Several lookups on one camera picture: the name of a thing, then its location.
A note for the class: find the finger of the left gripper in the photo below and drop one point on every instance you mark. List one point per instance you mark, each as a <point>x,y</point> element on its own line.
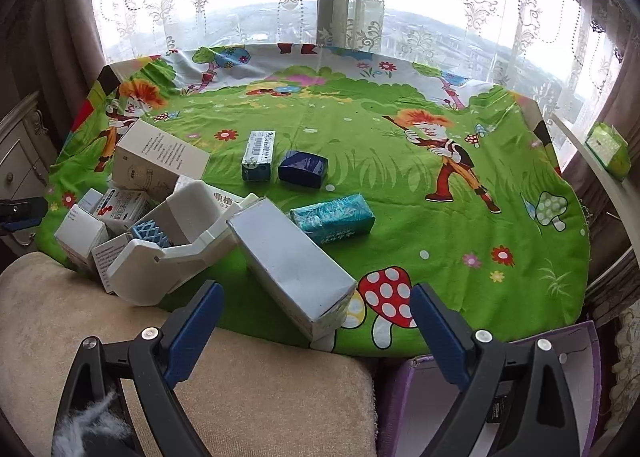
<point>19,214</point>

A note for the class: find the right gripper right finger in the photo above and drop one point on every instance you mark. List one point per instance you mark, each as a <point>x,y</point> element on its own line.
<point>522,388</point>

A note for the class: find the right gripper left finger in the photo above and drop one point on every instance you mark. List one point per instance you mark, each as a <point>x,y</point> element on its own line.
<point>93,417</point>

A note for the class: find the white basketball hoop toy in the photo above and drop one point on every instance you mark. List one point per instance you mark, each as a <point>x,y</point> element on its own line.
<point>181,237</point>

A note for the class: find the large silver grey box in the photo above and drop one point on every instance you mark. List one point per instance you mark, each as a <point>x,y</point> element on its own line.
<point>311,288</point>

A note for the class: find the teal packet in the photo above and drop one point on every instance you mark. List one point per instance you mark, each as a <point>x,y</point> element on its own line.
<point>336,219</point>

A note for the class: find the white cabinet with drawers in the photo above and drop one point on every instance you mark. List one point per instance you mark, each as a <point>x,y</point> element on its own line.
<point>26,151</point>

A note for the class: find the small white cube box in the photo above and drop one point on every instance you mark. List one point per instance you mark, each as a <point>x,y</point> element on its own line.
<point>78,234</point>

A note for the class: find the purple cardboard storage box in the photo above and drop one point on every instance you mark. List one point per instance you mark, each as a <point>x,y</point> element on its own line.
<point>419,397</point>

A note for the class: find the white label box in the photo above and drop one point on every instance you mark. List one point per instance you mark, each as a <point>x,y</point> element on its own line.
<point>105,254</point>

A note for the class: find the white red medicine box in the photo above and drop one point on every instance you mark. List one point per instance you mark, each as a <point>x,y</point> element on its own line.
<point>119,209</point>

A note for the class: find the white box with text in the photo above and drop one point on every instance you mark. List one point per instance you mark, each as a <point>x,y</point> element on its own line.
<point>150,159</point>

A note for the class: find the beige plush cushion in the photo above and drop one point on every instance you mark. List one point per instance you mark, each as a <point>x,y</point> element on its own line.
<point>245,396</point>

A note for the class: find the brown drape curtain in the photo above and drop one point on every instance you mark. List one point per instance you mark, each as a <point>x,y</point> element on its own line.
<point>51,47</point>

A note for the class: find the white curved shelf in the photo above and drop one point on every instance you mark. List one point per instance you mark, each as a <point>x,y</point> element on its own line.
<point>624,195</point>

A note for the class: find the white barcode medicine box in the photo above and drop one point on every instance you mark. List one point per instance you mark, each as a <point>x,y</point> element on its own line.
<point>257,158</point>

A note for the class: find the green cartoon tablecloth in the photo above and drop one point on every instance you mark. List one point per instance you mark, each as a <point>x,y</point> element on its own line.
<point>460,174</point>

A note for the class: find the green tissue pack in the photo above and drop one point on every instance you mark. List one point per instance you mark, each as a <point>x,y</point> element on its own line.
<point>611,150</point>

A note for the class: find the dark blue small box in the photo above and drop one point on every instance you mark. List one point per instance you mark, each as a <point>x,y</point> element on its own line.
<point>302,168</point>

